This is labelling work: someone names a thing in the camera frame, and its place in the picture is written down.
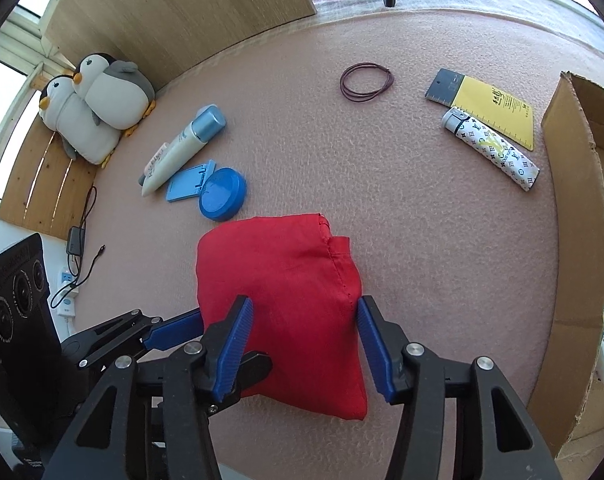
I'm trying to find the grey penguin plush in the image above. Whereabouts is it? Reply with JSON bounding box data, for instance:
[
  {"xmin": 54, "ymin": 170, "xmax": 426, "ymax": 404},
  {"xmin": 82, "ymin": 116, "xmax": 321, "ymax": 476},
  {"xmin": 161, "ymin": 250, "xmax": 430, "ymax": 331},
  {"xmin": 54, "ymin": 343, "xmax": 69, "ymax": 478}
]
[
  {"xmin": 39, "ymin": 75, "xmax": 122, "ymax": 167},
  {"xmin": 72, "ymin": 52, "xmax": 157, "ymax": 136}
]

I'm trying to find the wooden headboard panel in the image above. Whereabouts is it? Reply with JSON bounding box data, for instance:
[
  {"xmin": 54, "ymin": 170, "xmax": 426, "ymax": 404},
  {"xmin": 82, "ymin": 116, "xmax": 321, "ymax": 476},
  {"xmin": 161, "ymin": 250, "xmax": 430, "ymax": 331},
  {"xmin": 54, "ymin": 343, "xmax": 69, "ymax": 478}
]
[{"xmin": 42, "ymin": 0, "xmax": 315, "ymax": 88}]

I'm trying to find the purple cord loop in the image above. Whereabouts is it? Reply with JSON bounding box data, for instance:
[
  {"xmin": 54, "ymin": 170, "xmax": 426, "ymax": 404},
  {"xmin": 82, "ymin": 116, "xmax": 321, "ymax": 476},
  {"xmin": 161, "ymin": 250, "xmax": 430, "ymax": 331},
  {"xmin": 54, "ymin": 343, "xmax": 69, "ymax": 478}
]
[{"xmin": 339, "ymin": 62, "xmax": 395, "ymax": 103}]

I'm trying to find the cardboard box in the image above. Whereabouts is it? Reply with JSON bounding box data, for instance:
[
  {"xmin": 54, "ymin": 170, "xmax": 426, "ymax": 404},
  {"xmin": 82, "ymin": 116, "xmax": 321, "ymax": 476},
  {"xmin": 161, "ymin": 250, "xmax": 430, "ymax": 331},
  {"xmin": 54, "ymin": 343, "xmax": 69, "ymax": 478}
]
[{"xmin": 529, "ymin": 73, "xmax": 604, "ymax": 455}]

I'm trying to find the yellow black card package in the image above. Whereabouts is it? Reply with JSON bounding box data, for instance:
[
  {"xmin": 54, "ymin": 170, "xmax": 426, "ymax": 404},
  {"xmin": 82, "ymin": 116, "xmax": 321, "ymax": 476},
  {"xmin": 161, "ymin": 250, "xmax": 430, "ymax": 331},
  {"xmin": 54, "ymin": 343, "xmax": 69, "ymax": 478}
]
[{"xmin": 424, "ymin": 68, "xmax": 534, "ymax": 152}]

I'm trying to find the front grey penguin plush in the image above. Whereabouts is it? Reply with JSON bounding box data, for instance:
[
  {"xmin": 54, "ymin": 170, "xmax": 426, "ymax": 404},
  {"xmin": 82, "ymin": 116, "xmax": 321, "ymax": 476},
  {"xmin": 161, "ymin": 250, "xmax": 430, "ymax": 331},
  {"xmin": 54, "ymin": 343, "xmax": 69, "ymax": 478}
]
[{"xmin": 72, "ymin": 52, "xmax": 157, "ymax": 136}]

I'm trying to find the blue round compact mirror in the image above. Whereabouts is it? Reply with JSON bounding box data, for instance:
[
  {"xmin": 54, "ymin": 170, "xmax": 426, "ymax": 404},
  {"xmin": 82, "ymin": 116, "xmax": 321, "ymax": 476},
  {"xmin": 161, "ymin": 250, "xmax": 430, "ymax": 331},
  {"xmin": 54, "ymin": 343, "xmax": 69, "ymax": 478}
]
[{"xmin": 165, "ymin": 159, "xmax": 247, "ymax": 222}]

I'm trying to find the cream tube blue cap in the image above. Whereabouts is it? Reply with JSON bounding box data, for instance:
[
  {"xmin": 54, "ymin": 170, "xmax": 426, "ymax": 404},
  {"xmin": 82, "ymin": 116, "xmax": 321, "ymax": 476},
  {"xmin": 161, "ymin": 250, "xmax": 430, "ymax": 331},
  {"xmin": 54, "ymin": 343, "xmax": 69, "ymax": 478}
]
[{"xmin": 138, "ymin": 104, "xmax": 227, "ymax": 197}]

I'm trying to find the white patterned tube case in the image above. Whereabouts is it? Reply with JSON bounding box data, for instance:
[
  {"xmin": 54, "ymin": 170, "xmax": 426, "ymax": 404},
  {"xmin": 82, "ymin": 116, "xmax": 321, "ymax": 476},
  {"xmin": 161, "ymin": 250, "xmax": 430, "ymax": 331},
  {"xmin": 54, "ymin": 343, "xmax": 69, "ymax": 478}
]
[{"xmin": 442, "ymin": 107, "xmax": 540, "ymax": 192}]

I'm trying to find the black power adapter cable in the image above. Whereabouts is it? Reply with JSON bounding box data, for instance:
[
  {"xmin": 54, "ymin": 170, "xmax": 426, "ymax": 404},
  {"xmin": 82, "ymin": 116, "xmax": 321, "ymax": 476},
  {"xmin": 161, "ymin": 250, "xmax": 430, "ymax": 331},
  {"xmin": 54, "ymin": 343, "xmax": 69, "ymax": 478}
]
[{"xmin": 49, "ymin": 184, "xmax": 106, "ymax": 311}]

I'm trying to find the red cloth pouch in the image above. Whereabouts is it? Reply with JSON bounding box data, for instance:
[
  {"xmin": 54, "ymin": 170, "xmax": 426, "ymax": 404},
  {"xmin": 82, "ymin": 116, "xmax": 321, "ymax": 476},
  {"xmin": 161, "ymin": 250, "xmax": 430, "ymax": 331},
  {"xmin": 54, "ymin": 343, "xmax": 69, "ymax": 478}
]
[{"xmin": 195, "ymin": 214, "xmax": 367, "ymax": 420}]

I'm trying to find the rear grey penguin plush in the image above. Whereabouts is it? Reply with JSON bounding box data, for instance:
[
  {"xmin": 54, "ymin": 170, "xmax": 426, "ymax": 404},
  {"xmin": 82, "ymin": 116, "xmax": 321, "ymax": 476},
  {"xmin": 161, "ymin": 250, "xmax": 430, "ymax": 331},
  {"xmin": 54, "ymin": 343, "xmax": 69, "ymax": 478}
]
[{"xmin": 39, "ymin": 75, "xmax": 122, "ymax": 167}]

